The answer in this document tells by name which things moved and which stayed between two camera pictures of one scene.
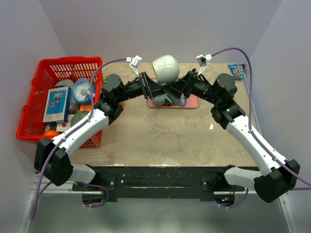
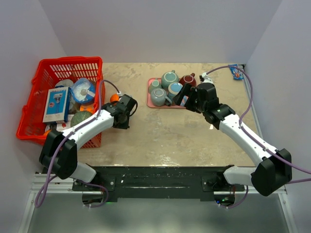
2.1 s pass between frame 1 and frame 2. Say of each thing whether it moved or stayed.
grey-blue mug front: stayed
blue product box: stayed
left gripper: moved
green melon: stayed
